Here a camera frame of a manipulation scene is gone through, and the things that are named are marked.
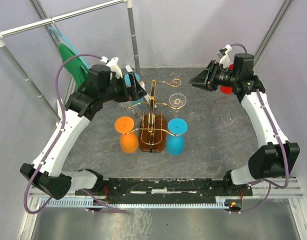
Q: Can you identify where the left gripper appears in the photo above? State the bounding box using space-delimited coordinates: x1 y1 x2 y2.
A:
100 71 147 103

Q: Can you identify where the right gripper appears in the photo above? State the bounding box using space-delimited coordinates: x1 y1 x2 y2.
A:
188 60 238 92

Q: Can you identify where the red wine glass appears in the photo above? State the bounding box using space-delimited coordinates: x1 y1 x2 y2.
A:
220 64 234 95

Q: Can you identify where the clear wine glass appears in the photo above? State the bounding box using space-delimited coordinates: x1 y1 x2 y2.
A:
118 101 142 125
169 93 187 112

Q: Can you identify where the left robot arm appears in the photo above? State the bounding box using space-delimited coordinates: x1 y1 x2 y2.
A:
20 63 147 200

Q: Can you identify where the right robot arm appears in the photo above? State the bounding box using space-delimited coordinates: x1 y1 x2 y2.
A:
189 53 300 196

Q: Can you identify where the light blue back glass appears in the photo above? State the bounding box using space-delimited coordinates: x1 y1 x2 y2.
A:
124 74 144 104

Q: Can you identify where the brown wooden rack base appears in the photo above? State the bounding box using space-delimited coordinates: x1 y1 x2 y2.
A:
138 112 167 153

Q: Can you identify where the orange wine glass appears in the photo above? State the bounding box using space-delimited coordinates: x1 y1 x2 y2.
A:
114 116 139 154

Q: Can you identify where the blue front wine glass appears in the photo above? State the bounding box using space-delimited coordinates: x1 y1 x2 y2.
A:
165 118 188 156

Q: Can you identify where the green cloth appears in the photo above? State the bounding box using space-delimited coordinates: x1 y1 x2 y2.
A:
58 43 89 88

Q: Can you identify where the blue clothes hanger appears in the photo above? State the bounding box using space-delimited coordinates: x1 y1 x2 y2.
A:
47 26 90 73

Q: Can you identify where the gold wire glass rack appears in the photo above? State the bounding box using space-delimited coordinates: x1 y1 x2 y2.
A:
131 80 174 141

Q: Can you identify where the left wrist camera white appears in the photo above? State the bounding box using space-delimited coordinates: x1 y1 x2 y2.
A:
100 56 123 78

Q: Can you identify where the light blue cable duct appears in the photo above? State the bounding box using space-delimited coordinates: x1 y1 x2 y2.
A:
46 197 229 210

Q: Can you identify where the silver clothes rail frame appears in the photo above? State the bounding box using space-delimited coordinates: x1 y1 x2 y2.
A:
0 0 158 128

